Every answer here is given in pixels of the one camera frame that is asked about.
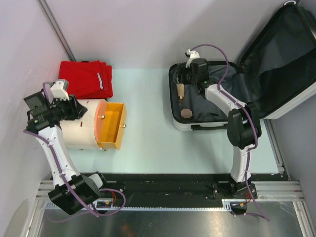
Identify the tan cardboard piece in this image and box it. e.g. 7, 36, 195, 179
176, 83, 184, 102

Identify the orange drum drawer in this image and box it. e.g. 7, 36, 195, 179
94, 99, 107, 142

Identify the red garment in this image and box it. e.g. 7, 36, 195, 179
59, 61, 114, 99

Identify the yellow drum drawer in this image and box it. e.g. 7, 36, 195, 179
97, 102, 127, 150

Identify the space astronaut print suitcase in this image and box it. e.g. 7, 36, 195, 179
168, 3, 316, 131

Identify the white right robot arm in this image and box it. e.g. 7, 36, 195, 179
176, 58, 262, 198

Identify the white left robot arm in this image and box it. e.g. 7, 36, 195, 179
24, 91, 109, 215

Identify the beige cylindrical drum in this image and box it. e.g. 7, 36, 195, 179
61, 99, 101, 150

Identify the pink octagonal jar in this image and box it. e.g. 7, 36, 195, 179
180, 108, 193, 119

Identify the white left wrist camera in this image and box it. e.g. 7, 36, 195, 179
50, 79, 69, 101

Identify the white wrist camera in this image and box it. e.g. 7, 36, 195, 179
50, 79, 69, 101
185, 49, 200, 68

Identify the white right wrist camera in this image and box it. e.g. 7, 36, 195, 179
185, 49, 200, 68

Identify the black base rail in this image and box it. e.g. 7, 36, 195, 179
50, 172, 288, 209

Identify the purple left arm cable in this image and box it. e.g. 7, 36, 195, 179
23, 81, 126, 223

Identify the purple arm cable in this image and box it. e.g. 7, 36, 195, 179
191, 43, 271, 222
23, 81, 126, 223

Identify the aluminium frame post left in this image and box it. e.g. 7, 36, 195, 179
36, 0, 76, 61

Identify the grey slotted cable duct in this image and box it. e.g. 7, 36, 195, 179
44, 198, 250, 212

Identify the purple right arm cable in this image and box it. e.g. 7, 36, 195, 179
191, 43, 271, 222

